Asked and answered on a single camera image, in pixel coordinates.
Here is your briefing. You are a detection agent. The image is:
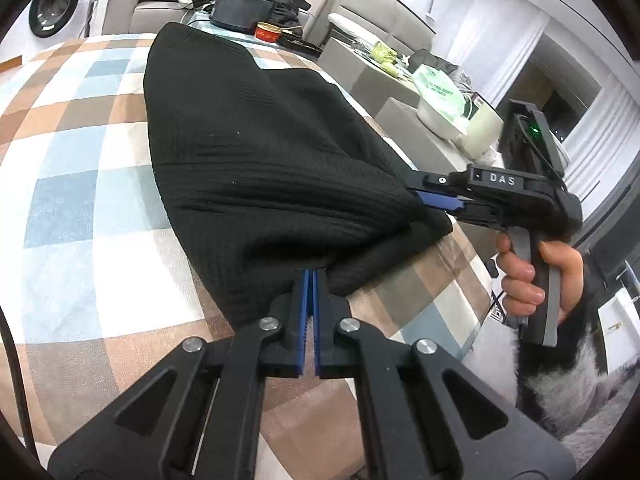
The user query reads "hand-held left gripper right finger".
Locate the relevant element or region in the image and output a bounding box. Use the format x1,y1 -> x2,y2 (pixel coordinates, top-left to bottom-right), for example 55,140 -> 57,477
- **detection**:
312,269 -> 576,480

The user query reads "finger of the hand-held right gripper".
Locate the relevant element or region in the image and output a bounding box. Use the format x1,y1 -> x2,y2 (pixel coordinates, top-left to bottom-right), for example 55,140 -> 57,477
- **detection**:
414,189 -> 471,213
406,171 -> 473,195

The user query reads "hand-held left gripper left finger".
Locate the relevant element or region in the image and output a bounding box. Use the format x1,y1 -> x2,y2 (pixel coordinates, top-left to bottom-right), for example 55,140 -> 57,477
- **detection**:
47,267 -> 313,480

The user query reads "black sweater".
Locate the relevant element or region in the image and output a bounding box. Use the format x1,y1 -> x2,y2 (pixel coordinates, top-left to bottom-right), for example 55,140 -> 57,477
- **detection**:
143,22 -> 455,333

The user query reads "person's right forearm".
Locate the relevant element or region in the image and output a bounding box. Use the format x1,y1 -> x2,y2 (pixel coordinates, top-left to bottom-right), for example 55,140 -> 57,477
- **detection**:
515,260 -> 638,443

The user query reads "person's right hand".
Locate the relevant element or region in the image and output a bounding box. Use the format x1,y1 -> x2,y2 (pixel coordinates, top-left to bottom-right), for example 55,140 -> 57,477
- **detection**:
495,235 -> 586,328

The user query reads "white basin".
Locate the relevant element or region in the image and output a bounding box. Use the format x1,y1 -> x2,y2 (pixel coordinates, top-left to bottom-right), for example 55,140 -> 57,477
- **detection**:
416,97 -> 471,141

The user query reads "grey low table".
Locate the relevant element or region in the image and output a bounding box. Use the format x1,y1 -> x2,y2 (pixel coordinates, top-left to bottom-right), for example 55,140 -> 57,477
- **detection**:
317,37 -> 421,116
374,97 -> 506,181

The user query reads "cream cylindrical container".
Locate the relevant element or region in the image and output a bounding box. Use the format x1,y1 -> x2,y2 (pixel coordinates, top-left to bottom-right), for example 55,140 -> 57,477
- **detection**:
465,102 -> 506,158

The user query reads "green plastic bag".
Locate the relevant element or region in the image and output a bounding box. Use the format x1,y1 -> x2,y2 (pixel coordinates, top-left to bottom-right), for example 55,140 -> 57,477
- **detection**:
411,64 -> 473,123

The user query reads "dark jacket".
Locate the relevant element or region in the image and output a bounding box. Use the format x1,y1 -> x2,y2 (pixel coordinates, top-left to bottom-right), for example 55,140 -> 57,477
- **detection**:
410,49 -> 461,78

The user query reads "green toy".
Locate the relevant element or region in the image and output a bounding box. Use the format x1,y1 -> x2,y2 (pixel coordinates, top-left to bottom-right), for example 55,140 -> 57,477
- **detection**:
370,42 -> 401,73

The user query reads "white curtain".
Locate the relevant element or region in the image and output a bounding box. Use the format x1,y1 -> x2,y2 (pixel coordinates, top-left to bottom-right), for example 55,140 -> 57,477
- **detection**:
475,0 -> 551,106

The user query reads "white pillow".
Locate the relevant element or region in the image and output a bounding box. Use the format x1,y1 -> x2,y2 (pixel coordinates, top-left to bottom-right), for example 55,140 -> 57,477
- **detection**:
327,12 -> 381,43

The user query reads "black tray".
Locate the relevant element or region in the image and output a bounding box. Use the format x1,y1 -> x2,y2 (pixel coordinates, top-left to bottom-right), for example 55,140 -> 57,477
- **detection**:
277,27 -> 325,57

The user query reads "red can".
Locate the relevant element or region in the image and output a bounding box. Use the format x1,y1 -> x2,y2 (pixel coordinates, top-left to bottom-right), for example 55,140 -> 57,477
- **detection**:
254,21 -> 283,43

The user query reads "checked blanket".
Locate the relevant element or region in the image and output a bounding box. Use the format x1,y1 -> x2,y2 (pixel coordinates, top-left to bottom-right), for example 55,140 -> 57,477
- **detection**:
0,32 -> 501,480

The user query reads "black cooking pot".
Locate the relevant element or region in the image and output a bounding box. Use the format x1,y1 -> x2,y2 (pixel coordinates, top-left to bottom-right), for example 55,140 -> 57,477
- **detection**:
210,0 -> 278,33

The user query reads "white washing machine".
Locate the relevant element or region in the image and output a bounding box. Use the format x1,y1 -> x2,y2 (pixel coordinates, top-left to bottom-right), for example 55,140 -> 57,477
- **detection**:
27,0 -> 103,41

